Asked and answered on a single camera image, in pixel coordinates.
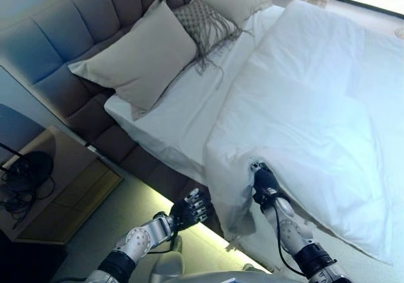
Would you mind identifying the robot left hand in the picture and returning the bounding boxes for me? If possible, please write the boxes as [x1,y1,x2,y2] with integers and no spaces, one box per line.
[169,187,212,231]

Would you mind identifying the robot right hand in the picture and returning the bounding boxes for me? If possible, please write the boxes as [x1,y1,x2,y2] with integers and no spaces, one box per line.
[249,159,281,205]

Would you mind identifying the white duvet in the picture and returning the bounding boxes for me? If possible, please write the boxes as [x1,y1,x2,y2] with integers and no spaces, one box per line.
[204,0,404,265]

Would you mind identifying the white fitted bed sheet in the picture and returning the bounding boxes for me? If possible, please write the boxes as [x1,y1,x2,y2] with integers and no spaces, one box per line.
[103,4,287,186]

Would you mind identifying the silver robot torso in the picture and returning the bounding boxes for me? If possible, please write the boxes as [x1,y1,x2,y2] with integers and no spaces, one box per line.
[176,262,311,283]

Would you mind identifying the wooden nightstand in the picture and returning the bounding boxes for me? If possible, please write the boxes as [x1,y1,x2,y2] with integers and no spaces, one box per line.
[0,124,124,244]

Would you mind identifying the large beige pillow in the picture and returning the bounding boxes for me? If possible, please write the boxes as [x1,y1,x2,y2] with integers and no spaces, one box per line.
[68,0,198,121]

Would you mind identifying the black lamp base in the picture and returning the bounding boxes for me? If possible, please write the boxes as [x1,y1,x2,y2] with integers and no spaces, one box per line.
[0,142,54,183]

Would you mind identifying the woven fringed grey cushion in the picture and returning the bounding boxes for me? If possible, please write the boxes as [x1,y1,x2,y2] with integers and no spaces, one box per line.
[172,0,254,85]

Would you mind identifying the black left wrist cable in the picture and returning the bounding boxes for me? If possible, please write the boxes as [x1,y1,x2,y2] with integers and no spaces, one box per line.
[147,231,178,256]

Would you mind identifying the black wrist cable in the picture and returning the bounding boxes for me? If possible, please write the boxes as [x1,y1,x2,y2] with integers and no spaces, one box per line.
[147,231,178,256]
[272,200,304,268]

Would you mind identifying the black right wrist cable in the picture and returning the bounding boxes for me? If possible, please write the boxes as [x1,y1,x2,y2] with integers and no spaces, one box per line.
[272,200,304,268]

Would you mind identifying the tangled black cables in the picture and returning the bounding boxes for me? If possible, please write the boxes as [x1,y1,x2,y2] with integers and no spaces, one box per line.
[0,169,57,221]

